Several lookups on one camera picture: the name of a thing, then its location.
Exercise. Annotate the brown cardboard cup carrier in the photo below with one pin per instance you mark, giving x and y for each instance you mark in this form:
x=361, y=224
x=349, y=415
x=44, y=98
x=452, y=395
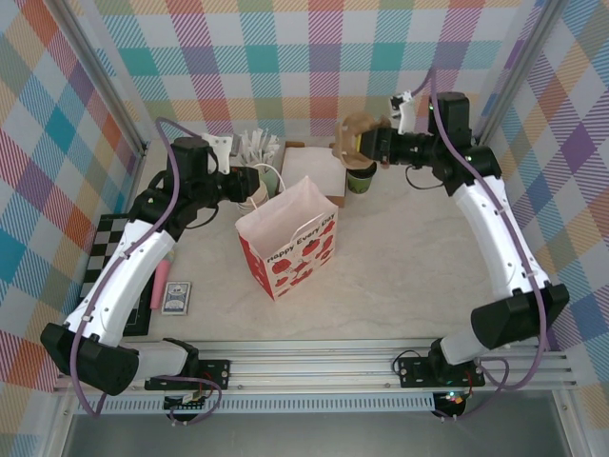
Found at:
x=354, y=125

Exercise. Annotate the green paper coffee cup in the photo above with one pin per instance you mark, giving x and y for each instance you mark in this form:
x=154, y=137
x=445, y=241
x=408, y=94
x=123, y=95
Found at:
x=359, y=185

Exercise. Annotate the white red printed paper bag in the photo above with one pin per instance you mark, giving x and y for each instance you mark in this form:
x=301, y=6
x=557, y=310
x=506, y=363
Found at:
x=285, y=214

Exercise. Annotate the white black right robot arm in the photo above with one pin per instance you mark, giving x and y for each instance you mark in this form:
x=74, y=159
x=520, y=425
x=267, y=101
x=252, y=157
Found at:
x=495, y=238

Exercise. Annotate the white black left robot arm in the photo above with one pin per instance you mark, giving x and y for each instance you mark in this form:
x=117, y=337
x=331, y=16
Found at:
x=128, y=276

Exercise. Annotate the mint green holder cup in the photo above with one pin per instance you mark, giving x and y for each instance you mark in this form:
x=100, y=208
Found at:
x=271, y=181

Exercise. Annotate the white paper wrapped straws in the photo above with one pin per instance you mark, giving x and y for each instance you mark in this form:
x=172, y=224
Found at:
x=259, y=143

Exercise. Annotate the pink marker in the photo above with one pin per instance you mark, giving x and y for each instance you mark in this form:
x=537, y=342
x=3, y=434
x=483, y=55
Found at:
x=162, y=281

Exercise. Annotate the black silver chessboard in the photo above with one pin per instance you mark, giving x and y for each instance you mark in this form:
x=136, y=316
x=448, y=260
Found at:
x=111, y=243

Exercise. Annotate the blue playing card box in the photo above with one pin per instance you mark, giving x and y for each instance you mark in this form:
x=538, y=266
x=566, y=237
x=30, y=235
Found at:
x=176, y=297

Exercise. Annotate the right aluminium frame post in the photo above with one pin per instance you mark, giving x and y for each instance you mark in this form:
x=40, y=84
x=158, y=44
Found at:
x=516, y=71

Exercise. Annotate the aluminium frame post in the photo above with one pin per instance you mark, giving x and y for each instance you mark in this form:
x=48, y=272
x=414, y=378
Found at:
x=516, y=71
x=104, y=71

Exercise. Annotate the left aluminium frame post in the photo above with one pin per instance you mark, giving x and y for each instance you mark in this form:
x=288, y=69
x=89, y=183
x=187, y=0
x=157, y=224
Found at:
x=104, y=71

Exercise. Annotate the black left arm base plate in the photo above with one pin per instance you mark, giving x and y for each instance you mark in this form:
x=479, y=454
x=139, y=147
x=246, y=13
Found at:
x=216, y=371

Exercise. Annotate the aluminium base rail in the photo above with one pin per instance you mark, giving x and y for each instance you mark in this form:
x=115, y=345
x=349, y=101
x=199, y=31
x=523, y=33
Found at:
x=309, y=366

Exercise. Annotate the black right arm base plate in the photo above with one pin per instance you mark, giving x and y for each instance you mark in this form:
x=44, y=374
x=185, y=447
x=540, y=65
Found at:
x=409, y=371

